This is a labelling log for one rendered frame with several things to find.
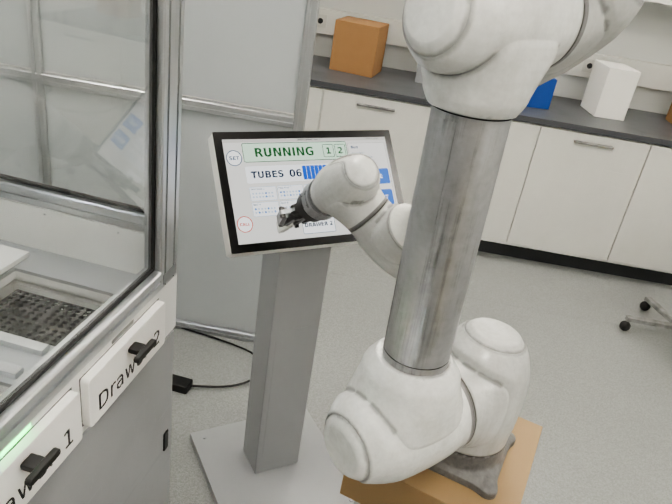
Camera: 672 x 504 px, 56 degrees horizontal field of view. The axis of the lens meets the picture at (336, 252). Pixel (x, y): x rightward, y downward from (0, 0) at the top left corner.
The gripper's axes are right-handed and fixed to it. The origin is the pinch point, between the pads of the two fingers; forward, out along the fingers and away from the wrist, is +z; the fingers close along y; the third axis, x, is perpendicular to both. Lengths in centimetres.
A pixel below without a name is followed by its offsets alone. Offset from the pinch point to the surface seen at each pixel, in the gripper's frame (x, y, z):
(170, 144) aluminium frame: -13.4, 30.4, -21.3
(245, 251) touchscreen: 5.2, 9.9, 3.5
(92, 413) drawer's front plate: 35, 50, -15
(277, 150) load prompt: -20.2, -3.0, 3.5
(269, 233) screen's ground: 1.3, 3.0, 3.5
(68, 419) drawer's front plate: 35, 55, -21
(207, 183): -39, -12, 96
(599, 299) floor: 35, -237, 119
